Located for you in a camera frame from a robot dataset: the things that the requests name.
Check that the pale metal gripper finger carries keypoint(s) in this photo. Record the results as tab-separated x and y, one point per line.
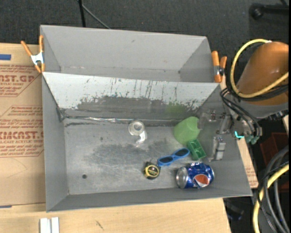
218	148
209	119

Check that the blue sunglasses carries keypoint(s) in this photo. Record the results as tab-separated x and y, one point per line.
172	157

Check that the black and yellow tape measure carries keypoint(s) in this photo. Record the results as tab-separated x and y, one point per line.
151	171

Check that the clear glass thing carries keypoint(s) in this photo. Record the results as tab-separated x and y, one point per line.
137	129

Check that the crushed blue soda can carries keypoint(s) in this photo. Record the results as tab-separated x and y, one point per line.
196	176

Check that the small green plastic block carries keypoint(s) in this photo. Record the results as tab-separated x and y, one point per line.
196	150

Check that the grey metal bin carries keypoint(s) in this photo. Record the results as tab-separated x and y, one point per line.
116	154

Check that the brown cardboard board red print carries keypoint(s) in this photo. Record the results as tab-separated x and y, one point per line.
19	159

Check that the light green plastic cup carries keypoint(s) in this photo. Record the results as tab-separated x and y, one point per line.
185	130

